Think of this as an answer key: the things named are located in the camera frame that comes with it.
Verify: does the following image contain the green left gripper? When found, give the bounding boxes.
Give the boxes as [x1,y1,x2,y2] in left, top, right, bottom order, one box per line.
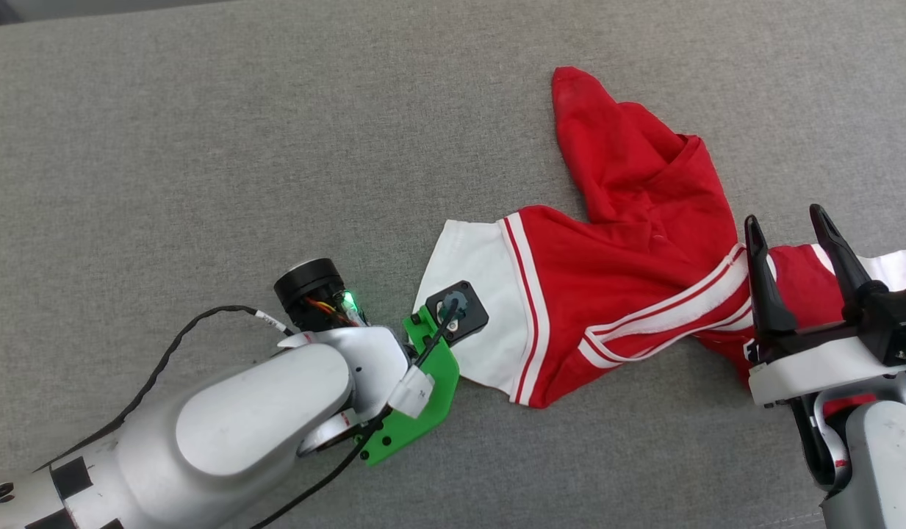
[357,306,461,467]

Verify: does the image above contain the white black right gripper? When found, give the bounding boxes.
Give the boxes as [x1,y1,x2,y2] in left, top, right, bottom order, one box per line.
[744,204,906,407]

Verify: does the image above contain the red and white basketball jersey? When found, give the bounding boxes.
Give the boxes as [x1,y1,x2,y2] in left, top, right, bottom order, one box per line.
[412,66,906,409]

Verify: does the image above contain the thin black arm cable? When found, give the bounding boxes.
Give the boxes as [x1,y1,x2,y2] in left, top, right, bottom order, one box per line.
[37,304,295,471]
[251,301,461,529]

